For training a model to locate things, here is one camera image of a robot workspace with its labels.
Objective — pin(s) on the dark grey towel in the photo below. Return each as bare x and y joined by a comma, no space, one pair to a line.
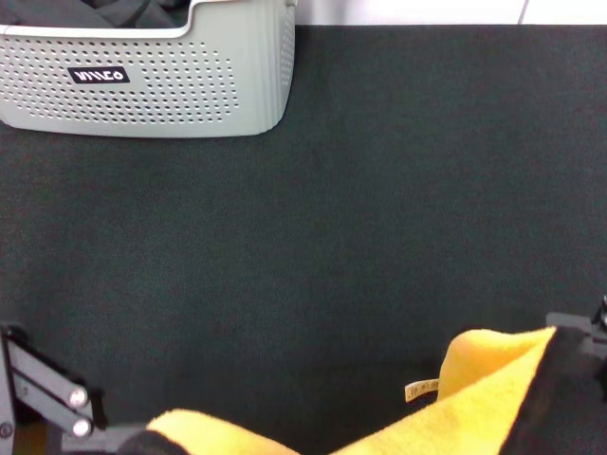
118,14

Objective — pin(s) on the grey perforated storage box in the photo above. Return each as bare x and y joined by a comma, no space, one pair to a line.
166,95

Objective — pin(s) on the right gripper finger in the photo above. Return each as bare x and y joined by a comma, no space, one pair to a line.
571,321

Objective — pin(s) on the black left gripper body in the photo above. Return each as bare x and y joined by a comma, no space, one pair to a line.
5,426

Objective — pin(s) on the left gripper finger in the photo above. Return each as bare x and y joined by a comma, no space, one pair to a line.
47,379

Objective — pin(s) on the yellow towel with black rim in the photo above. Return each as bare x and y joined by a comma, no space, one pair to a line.
474,379

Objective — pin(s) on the black tablecloth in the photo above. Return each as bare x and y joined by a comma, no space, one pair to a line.
284,237

